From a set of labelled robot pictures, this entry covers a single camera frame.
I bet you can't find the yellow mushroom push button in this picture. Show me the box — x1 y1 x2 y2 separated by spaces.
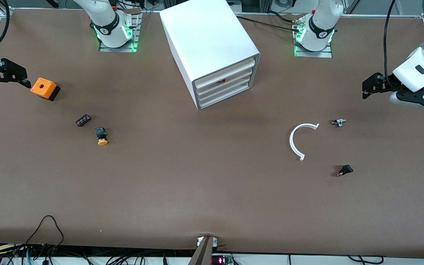
95 127 109 146

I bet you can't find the orange box with hole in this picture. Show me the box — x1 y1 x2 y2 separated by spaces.
31 77 61 102

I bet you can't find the white curved plastic arc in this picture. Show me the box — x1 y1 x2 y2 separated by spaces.
289 123 320 162

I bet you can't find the module with red display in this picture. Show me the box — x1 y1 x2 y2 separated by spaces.
211 254 234 265

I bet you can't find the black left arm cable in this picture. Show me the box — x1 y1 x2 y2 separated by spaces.
382 0 398 91

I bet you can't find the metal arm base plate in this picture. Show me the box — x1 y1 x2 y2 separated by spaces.
99 13 141 53
294 22 333 58

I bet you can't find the black cable behind cabinet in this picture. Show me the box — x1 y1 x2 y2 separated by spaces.
234 10 301 33

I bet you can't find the black looped cable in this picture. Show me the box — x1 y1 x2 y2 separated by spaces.
24 215 65 254

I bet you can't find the brown camera mount post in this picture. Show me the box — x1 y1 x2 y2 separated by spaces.
188 236 218 265

